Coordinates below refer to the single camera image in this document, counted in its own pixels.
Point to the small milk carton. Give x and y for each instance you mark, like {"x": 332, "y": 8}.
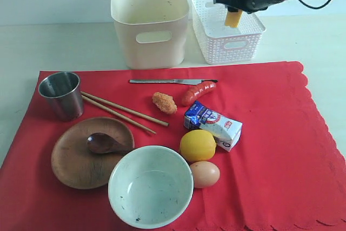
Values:
{"x": 225, "y": 131}

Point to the stainless steel cup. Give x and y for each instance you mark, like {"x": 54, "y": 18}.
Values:
{"x": 62, "y": 91}

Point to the red table cloth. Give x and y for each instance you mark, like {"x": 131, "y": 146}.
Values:
{"x": 285, "y": 172}

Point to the wooden chopstick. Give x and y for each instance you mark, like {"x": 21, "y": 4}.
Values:
{"x": 103, "y": 101}
{"x": 117, "y": 114}

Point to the yellow cheese wedge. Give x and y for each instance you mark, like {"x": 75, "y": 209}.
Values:
{"x": 233, "y": 18}

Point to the yellow lemon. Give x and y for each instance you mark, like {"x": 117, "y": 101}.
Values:
{"x": 197, "y": 145}

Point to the brown egg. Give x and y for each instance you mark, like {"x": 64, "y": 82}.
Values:
{"x": 205, "y": 174}

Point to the white perforated plastic basket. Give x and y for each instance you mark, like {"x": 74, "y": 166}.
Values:
{"x": 220, "y": 44}

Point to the lower wooden chopstick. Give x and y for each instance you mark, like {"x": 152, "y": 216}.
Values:
{"x": 117, "y": 114}

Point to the orange fried croquette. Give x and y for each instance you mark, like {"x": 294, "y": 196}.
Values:
{"x": 164, "y": 103}

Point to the cream plastic storage bin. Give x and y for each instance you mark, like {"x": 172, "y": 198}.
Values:
{"x": 151, "y": 33}

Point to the red sausage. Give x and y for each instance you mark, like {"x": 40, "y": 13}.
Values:
{"x": 195, "y": 92}

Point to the pale green ceramic bowl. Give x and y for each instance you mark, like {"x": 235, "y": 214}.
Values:
{"x": 150, "y": 187}

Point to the brown wooden plate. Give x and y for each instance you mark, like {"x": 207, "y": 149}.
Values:
{"x": 75, "y": 165}

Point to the upper wooden chopstick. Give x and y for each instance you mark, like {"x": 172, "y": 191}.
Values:
{"x": 103, "y": 101}

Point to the silver table knife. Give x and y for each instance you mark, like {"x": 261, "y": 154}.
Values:
{"x": 173, "y": 81}

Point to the dark wooden spoon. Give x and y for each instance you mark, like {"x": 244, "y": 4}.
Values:
{"x": 100, "y": 143}

